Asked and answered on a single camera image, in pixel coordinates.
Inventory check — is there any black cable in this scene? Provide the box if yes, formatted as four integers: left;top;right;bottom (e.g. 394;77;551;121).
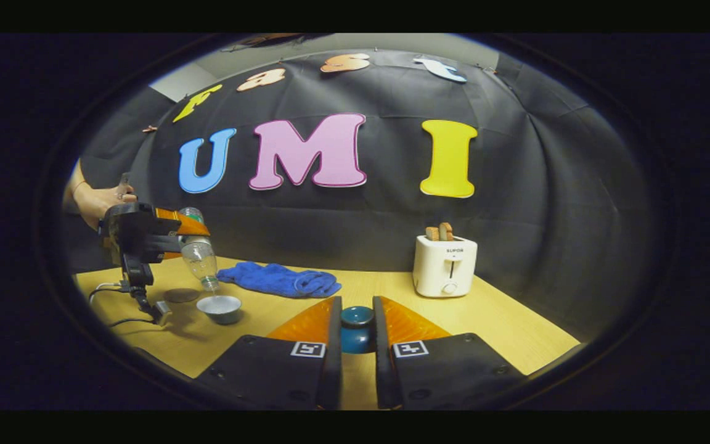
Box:
107;316;158;329

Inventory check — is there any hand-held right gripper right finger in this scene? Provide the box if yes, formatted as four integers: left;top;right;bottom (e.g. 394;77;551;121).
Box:
372;296;528;411

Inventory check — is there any blue teacup lid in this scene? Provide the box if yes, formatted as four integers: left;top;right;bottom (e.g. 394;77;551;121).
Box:
340;305;375;355

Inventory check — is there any white toaster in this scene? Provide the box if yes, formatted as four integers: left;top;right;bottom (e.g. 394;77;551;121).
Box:
412;234;479;298

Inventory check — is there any light grey cable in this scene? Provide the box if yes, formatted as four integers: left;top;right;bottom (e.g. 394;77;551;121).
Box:
88;281;131;304

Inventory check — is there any black backdrop cloth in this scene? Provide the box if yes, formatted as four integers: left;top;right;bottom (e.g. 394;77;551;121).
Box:
62;48;658;343

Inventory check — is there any blue towel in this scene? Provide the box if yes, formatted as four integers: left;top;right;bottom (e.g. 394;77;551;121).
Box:
216;261;342;299

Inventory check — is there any clear plastic water bottle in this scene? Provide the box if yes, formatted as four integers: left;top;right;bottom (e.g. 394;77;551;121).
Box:
177;207;221;292

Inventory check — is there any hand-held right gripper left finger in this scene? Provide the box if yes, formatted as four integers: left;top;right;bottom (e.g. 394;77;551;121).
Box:
194;296;344;411

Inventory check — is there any small white teacup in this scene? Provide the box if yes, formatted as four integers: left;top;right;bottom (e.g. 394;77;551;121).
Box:
197;295;243;326

